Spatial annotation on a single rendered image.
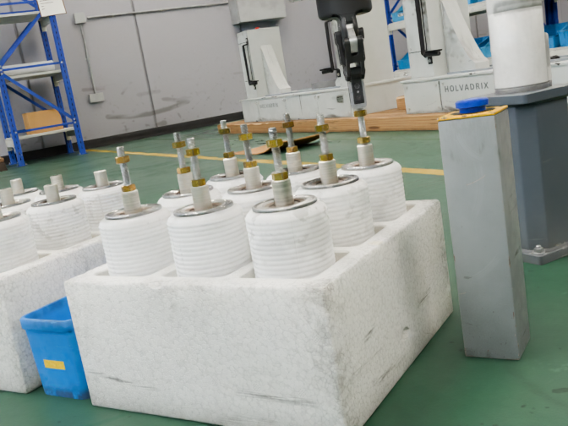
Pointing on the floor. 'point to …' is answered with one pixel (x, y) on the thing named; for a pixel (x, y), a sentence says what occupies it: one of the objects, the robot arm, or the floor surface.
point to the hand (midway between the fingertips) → (357, 94)
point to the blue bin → (56, 350)
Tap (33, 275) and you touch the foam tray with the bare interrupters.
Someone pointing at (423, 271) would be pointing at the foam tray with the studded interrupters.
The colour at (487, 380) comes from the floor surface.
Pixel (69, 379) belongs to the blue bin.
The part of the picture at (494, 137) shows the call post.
